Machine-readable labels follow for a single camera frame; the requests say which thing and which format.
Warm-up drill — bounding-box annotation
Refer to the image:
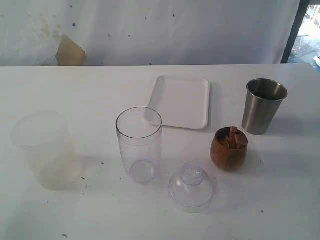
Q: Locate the brown wooden cup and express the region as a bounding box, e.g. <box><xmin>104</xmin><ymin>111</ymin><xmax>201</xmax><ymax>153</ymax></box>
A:
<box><xmin>210</xmin><ymin>127</ymin><xmax>249</xmax><ymax>172</ymax></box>

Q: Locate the stainless steel cup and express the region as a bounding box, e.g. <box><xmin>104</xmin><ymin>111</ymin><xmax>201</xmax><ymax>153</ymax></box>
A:
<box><xmin>242</xmin><ymin>78</ymin><xmax>288</xmax><ymax>135</ymax></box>

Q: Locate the clear shaker body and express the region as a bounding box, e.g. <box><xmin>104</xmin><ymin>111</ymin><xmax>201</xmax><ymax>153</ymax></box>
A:
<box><xmin>115</xmin><ymin>106</ymin><xmax>163</xmax><ymax>184</ymax></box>

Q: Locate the clear shaker dome lid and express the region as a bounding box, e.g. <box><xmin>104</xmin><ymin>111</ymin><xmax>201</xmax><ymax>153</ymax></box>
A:
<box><xmin>168</xmin><ymin>162</ymin><xmax>214</xmax><ymax>213</ymax></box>

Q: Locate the white square tray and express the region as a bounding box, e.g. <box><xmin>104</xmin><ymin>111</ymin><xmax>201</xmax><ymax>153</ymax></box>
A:
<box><xmin>147</xmin><ymin>75</ymin><xmax>210</xmax><ymax>130</ymax></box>

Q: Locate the translucent plastic cup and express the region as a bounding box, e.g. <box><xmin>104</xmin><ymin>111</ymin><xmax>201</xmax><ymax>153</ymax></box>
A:
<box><xmin>11</xmin><ymin>110</ymin><xmax>81</xmax><ymax>191</ymax></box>

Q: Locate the dark window frame post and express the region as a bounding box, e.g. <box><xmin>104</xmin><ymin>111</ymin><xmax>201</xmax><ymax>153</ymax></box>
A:
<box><xmin>280</xmin><ymin>0</ymin><xmax>311</xmax><ymax>64</ymax></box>

